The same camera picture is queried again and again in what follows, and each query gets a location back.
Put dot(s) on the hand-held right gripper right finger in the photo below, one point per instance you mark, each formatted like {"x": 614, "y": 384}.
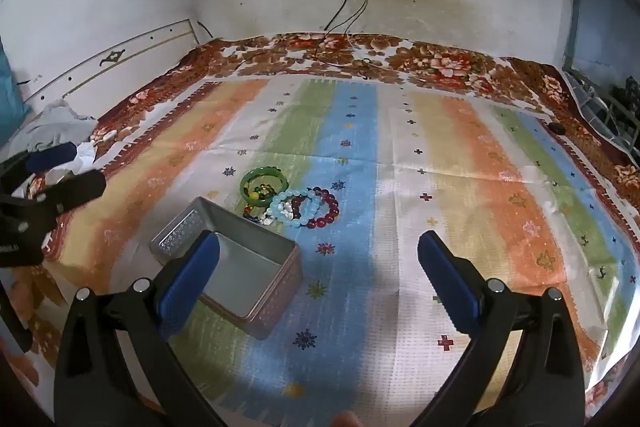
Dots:
{"x": 450, "y": 282}

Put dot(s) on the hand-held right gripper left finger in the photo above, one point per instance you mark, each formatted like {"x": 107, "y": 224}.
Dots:
{"x": 190, "y": 282}

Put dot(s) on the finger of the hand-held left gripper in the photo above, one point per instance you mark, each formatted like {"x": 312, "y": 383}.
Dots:
{"x": 75, "y": 189}
{"x": 50, "y": 157}

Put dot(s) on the silver metal tin box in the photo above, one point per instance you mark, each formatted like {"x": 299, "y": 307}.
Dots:
{"x": 240, "y": 272}

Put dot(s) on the green jade bangle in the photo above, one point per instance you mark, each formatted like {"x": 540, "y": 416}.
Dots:
{"x": 262, "y": 171}

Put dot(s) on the grey and white clothes pile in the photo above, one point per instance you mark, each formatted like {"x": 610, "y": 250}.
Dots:
{"x": 50, "y": 127}

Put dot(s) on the teal pillow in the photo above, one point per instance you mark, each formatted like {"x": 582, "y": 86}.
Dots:
{"x": 10, "y": 107}

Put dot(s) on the white bed headboard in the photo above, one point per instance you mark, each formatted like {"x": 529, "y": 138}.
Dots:
{"x": 100, "y": 72}

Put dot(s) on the striped pastel mat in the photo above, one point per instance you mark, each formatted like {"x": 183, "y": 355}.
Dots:
{"x": 350, "y": 132}

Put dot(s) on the small black round object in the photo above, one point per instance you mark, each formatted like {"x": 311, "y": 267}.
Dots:
{"x": 556, "y": 128}

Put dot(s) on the striped patterned tablecloth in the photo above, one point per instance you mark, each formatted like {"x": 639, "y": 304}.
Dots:
{"x": 440, "y": 57}

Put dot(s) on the metal rack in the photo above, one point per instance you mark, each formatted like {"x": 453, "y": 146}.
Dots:
{"x": 600, "y": 107}

